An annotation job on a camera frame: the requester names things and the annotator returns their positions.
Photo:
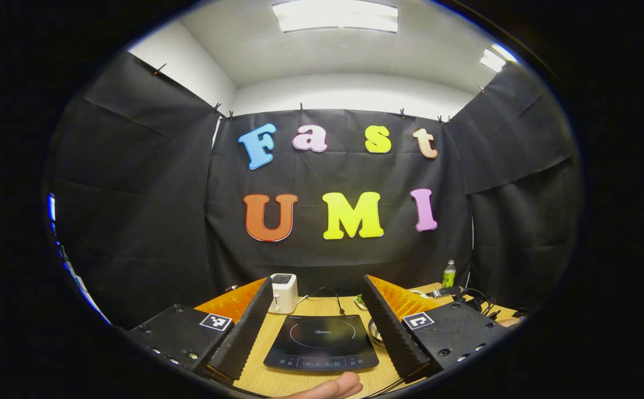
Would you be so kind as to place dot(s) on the black backdrop cloth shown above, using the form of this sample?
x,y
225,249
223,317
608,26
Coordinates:
x,y
150,210

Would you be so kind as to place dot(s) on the green drink bottle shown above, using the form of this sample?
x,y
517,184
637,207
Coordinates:
x,y
449,275

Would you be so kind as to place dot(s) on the small ceiling light panel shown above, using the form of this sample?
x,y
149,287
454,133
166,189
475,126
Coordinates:
x,y
496,58

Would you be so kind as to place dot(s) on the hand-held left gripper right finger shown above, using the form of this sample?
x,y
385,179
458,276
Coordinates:
x,y
388,332

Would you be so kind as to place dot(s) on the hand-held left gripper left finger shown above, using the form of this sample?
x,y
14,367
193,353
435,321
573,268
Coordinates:
x,y
244,332

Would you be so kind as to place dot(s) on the row of black cloth clips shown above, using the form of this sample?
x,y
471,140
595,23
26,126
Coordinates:
x,y
301,106

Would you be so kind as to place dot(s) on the white rectangular plate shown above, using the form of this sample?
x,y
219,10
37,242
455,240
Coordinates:
x,y
361,302

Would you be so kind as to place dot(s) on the black induction cooktop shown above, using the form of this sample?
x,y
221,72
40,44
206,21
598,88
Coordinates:
x,y
322,343

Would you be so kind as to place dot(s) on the stainless steel pot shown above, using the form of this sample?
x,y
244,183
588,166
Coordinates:
x,y
376,334

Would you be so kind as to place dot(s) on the large ceiling light panel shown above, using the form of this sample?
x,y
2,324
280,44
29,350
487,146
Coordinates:
x,y
336,15

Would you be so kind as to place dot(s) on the white toaster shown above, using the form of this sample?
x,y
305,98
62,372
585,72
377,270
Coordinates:
x,y
284,293

